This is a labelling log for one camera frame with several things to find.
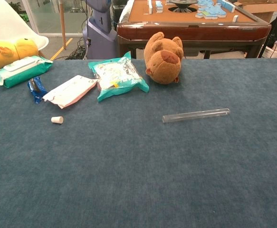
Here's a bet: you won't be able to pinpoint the clear plastic tube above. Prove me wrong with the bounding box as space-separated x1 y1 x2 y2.
162 108 231 124

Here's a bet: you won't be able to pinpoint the teal snack bag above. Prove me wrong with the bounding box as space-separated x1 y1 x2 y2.
88 51 150 103

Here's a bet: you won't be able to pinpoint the blue table cloth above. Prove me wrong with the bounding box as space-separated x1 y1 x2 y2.
0 58 277 228

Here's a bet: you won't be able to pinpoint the brown capybara plush toy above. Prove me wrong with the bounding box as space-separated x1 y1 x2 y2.
143 31 184 85

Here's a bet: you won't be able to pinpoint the white pink paper pouch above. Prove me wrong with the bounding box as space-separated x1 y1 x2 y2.
42 75 98 109

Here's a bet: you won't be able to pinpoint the brown mahjong table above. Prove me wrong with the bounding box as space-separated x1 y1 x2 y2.
117 0 272 59

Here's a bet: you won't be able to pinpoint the blue snack wrapper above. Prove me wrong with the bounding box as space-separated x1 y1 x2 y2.
28 76 48 105

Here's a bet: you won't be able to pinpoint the wooden pole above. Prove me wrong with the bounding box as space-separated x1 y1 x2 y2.
59 0 67 50

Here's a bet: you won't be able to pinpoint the green wet wipes pack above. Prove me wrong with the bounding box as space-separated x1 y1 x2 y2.
0 56 54 89

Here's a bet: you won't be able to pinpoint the blue mahjong tile pile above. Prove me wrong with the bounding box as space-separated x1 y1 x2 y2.
195 0 236 19

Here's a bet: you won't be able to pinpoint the yellow plush toy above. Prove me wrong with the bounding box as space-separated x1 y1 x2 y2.
0 38 39 73

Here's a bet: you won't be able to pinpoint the black tripod stand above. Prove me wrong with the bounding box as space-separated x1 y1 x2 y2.
258 0 277 58

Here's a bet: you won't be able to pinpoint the brown cardboard box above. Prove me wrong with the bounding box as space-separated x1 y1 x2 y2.
238 0 277 23

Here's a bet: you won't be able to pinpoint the white plastic chair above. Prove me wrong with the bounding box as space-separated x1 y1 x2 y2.
0 0 50 51

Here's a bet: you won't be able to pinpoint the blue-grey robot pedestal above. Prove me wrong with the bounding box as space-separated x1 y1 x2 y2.
82 0 119 60

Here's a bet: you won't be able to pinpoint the tangled black floor cables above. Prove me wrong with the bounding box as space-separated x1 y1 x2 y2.
66 38 89 60

